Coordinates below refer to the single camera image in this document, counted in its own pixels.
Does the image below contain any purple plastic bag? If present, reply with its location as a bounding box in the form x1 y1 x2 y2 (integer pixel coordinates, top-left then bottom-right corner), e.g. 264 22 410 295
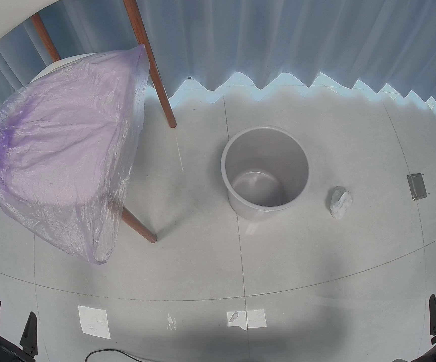
0 46 151 266

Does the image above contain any white trash bin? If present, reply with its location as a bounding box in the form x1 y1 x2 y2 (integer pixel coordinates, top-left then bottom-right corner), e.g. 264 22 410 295
221 125 310 221

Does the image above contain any crumpled white paper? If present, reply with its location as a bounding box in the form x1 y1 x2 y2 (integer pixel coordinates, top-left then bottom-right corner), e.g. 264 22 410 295
329 186 352 219

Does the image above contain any pale blue curtain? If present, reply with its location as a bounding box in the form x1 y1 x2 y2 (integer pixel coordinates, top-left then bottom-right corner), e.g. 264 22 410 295
0 0 436 135

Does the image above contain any black cable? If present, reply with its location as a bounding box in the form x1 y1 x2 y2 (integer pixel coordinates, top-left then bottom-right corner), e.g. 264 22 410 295
85 349 145 362

